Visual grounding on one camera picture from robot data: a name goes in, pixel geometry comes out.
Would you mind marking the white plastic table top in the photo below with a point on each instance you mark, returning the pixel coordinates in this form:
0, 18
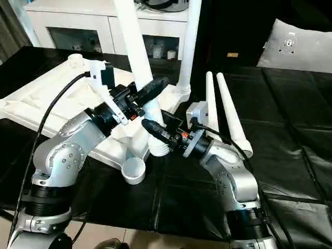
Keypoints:
39, 96

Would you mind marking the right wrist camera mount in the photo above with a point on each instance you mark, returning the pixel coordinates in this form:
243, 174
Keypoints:
198, 111

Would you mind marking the white plastic table leg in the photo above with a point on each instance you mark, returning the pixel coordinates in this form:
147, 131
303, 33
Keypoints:
135, 46
211, 96
230, 109
190, 46

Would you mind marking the dark helmet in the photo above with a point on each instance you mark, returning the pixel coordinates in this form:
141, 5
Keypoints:
168, 5

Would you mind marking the black cabinet gold label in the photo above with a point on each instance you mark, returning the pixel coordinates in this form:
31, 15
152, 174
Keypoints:
233, 26

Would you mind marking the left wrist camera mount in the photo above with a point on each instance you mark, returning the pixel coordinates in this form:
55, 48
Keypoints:
97, 72

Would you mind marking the brown rounded robot part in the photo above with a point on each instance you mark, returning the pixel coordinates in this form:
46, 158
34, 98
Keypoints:
111, 245

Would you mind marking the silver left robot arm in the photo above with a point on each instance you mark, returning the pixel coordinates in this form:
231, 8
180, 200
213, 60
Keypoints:
64, 155

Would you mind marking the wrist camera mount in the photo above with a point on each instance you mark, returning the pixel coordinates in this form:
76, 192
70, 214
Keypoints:
97, 72
198, 111

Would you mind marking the white cabinet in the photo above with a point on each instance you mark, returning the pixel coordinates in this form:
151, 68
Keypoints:
77, 23

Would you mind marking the light blue hanging strip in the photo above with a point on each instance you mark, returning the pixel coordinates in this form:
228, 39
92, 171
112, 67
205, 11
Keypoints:
29, 28

